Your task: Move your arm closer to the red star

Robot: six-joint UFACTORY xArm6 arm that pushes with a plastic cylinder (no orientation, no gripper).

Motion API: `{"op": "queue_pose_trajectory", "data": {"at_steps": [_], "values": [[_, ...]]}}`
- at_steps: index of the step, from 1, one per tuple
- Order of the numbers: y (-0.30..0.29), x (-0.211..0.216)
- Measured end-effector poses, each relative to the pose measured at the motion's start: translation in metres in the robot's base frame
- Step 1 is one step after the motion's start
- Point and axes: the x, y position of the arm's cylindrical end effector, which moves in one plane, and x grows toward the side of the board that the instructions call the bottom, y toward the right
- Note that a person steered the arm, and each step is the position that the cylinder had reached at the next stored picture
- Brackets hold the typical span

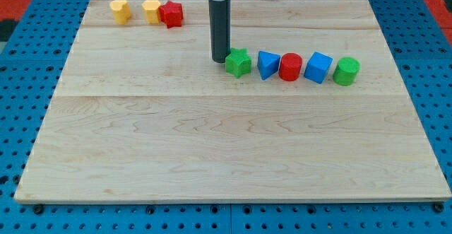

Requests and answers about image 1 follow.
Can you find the green star block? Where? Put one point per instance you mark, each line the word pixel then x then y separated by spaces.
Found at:
pixel 238 62

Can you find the red star block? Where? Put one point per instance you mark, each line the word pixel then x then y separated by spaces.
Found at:
pixel 171 14

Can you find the blue triangle block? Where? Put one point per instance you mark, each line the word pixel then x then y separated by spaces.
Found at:
pixel 268 64

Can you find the red cylinder block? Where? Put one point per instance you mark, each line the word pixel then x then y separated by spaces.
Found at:
pixel 290 66

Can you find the light wooden board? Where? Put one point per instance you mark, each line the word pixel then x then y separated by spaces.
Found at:
pixel 142 115

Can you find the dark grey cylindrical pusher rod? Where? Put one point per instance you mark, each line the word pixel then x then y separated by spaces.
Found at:
pixel 219 15

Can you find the blue cube block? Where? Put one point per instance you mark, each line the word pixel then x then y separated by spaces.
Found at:
pixel 317 67

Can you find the yellow hexagon block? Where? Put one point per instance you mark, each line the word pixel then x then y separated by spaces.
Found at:
pixel 151 11

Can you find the green cylinder block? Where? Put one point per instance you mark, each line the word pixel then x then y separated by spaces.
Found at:
pixel 346 71

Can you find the yellow heart block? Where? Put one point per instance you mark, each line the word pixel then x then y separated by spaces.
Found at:
pixel 120 10

